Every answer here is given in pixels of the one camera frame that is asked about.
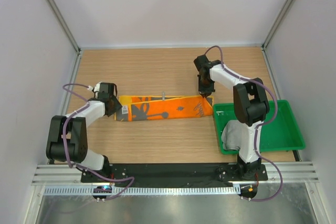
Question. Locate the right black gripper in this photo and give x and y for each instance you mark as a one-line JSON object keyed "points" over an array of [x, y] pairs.
{"points": [[203, 91]]}

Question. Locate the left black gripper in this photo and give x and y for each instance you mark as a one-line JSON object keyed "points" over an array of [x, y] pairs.
{"points": [[117, 106]]}

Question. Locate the grey orange happy towel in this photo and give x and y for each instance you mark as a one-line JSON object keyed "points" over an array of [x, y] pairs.
{"points": [[143, 108]]}

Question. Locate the grey panda towel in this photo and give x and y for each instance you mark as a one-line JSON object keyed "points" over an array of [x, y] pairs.
{"points": [[232, 135]]}

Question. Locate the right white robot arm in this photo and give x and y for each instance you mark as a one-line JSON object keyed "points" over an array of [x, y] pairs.
{"points": [[250, 107]]}

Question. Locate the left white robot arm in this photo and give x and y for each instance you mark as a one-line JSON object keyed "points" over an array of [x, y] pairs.
{"points": [[67, 137]]}

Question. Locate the green plastic tray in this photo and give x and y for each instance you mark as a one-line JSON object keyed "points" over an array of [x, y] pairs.
{"points": [[282, 134]]}

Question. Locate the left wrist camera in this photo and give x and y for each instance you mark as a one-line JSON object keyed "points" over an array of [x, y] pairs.
{"points": [[94, 89]]}

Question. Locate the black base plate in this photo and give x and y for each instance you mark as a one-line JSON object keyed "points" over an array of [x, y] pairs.
{"points": [[183, 175]]}

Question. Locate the slotted cable duct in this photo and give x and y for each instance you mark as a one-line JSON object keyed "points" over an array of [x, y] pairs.
{"points": [[104, 190]]}

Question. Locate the left aluminium frame post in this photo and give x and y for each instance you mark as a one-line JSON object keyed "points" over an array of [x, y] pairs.
{"points": [[60, 19]]}

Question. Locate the aluminium frame post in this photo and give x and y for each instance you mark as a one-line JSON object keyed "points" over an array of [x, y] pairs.
{"points": [[60, 19], [284, 10]]}

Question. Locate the front aluminium rail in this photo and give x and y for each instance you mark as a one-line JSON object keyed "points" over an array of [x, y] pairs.
{"points": [[292, 172]]}

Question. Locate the right aluminium frame post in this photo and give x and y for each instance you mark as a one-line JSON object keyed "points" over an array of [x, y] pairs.
{"points": [[284, 10]]}

